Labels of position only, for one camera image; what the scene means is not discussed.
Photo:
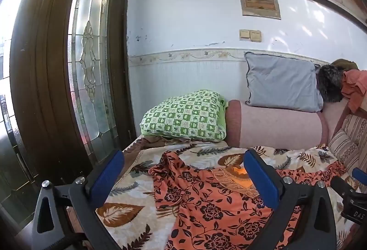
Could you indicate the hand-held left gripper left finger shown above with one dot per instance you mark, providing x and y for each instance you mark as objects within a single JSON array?
[{"x": 107, "y": 175}]

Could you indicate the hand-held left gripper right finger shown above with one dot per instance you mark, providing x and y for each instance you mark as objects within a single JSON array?
[{"x": 261, "y": 178}]

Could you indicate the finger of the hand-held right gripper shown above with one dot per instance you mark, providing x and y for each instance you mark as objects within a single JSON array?
[
  {"x": 360, "y": 174},
  {"x": 342, "y": 185}
]

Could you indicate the orange floral garment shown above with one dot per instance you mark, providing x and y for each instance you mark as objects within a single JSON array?
[{"x": 206, "y": 209}]

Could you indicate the leaf print blanket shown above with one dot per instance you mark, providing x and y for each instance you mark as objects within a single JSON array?
[{"x": 134, "y": 181}]

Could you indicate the striped cushion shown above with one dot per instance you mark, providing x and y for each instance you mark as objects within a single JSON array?
[{"x": 349, "y": 141}]

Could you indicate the pink bolster cushion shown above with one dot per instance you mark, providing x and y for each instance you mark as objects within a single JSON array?
[{"x": 275, "y": 126}]

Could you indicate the plain orange cloth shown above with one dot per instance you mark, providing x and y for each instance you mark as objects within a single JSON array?
[{"x": 355, "y": 86}]

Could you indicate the dark furry cushion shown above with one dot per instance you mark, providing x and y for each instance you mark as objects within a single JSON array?
[{"x": 329, "y": 83}]

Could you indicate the green checked pillow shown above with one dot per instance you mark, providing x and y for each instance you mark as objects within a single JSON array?
[{"x": 186, "y": 118}]

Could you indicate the grey pillow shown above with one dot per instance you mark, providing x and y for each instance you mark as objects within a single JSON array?
[{"x": 282, "y": 83}]

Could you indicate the brown cushion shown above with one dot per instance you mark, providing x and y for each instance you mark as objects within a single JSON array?
[{"x": 345, "y": 64}]

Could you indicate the brown wooden stained-glass door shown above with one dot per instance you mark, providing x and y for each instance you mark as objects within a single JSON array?
[{"x": 48, "y": 66}]

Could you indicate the beige light switch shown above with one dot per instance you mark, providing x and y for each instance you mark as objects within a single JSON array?
[
  {"x": 244, "y": 34},
  {"x": 255, "y": 36}
]

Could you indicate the small framed wall plaque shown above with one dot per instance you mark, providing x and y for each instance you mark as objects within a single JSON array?
[{"x": 259, "y": 1}]

